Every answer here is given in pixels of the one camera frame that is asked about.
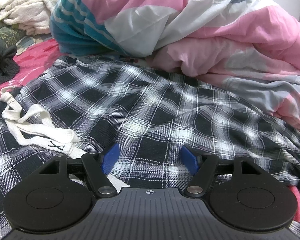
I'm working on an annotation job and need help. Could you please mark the black white plaid pants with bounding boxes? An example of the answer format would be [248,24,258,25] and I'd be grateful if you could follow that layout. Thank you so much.
[0,56,300,239]

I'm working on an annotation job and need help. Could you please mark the pink floral bed blanket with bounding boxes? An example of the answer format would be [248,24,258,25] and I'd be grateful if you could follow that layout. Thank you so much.
[9,40,300,223]

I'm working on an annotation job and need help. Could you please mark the cream white fleece blanket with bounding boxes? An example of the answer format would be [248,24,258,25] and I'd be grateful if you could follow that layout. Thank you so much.
[0,0,59,36]

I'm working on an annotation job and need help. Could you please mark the pink blue patterned duvet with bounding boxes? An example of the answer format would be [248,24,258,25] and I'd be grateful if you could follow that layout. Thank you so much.
[50,0,300,131]

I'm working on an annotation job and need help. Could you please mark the dark grey garment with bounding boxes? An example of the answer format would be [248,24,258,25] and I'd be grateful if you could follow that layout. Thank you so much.
[0,39,20,85]

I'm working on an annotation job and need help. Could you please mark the green patterned pillow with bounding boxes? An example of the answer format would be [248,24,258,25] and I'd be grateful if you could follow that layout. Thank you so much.
[0,24,26,48]

